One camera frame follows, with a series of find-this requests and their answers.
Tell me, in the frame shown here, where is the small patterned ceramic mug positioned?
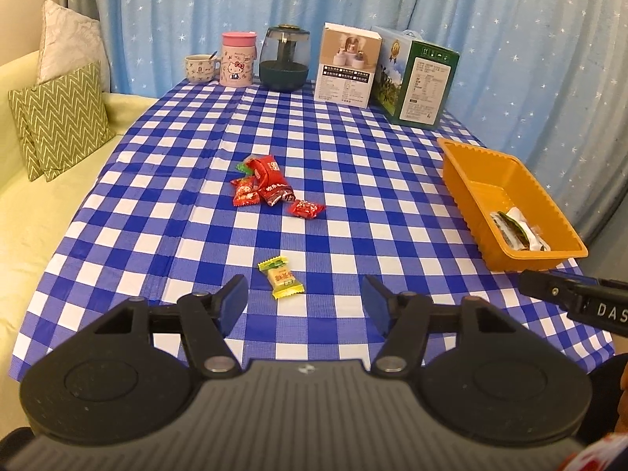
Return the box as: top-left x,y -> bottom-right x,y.
185,51 -> 220,83

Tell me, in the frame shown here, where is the large red snack packet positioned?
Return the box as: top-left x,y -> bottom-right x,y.
245,154 -> 296,206

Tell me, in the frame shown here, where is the grey seaweed snack packet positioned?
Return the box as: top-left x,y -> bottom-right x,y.
489,212 -> 530,251

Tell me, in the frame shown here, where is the yellow green candy packet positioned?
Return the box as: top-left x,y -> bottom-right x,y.
257,256 -> 305,300

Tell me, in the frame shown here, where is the blue star curtain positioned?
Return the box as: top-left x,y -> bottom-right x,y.
58,0 -> 628,244

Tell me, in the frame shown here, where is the pale yellow sofa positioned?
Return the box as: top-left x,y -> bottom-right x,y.
0,51 -> 156,435

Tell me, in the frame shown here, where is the small red candy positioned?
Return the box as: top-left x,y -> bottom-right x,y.
288,200 -> 326,219

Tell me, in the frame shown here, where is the person right hand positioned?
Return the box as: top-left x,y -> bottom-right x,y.
559,361 -> 628,471

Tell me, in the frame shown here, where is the pink hello kitty cup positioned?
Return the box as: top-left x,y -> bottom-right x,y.
219,31 -> 257,88

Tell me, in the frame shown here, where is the green chevron pillow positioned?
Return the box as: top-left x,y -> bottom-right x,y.
7,62 -> 115,182

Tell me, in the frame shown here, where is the small red candy wrapper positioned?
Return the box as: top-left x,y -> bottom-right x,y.
231,175 -> 261,207

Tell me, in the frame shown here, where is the blue white checkered tablecloth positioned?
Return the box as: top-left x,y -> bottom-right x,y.
9,83 -> 613,380

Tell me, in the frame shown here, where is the orange plastic tray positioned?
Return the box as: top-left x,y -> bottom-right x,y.
438,138 -> 589,272

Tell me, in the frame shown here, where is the white green snack pouch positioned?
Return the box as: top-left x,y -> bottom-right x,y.
506,206 -> 551,252

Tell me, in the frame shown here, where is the green clear candy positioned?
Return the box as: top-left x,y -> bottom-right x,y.
236,162 -> 253,175

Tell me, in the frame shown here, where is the white beige product box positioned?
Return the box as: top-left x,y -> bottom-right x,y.
314,22 -> 382,108

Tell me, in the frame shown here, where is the green carton box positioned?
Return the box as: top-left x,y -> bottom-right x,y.
371,27 -> 460,129

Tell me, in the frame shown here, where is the white quilted pillow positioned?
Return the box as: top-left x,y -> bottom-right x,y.
36,0 -> 111,93

